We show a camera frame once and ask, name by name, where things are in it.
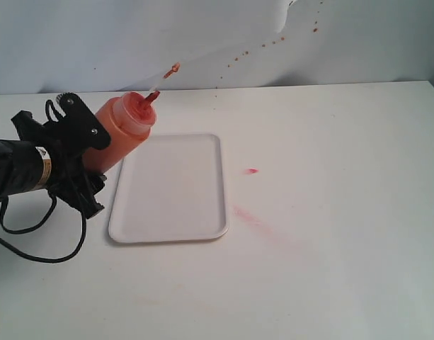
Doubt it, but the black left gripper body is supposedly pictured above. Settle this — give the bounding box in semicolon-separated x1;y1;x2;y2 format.
11;100;93;216

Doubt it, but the ketchup squeeze bottle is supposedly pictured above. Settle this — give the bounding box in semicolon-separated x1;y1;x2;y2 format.
83;85;160;174

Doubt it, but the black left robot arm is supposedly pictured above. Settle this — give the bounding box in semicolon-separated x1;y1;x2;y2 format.
0;93;110;219

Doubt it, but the white rectangular plastic tray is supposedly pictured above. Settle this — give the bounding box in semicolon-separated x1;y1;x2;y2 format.
108;133;228;244

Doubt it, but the white backdrop paper sheet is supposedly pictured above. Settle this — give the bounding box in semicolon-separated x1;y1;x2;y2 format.
0;1;434;94

